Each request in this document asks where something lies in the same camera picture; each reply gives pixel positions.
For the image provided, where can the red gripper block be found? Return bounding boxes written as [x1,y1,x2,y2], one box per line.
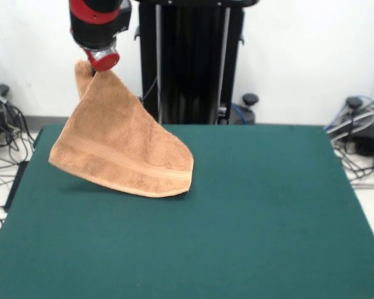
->
[82,46,121,77]

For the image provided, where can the tan terry towel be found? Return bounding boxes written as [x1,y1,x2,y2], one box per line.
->
[48,59,195,199]

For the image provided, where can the dark green table cloth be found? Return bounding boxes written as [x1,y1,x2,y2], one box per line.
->
[0,123,374,299]

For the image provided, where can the grey floor stand base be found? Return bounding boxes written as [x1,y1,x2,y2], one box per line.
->
[326,95,374,157]

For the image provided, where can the black pedestal cable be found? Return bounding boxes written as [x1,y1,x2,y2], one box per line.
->
[139,76,160,103]

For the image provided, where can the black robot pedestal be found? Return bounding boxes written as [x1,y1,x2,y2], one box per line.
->
[132,0,259,126]

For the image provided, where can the black floor cable tangle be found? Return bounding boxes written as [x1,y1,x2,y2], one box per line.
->
[0,102,35,253]
[332,145,374,191]

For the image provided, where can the blue pedestal cable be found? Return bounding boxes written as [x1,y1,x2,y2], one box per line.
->
[231,103,253,125]

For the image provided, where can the blue floor cable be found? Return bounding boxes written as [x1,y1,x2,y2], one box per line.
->
[324,95,374,131]

